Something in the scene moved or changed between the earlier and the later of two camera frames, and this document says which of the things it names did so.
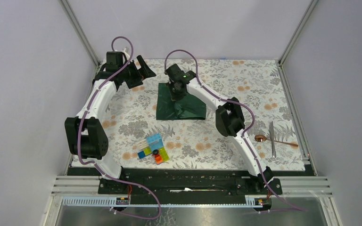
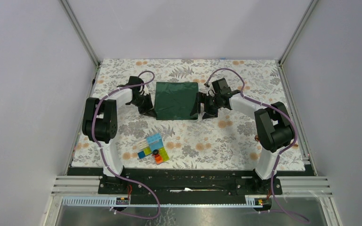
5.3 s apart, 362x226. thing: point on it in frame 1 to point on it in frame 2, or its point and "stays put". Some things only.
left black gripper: (144, 71) to (148, 110)
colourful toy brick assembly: (153, 145) stays put
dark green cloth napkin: (189, 107) stays put
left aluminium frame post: (75, 22) stays put
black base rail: (186, 186) stays put
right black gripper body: (176, 94) to (211, 105)
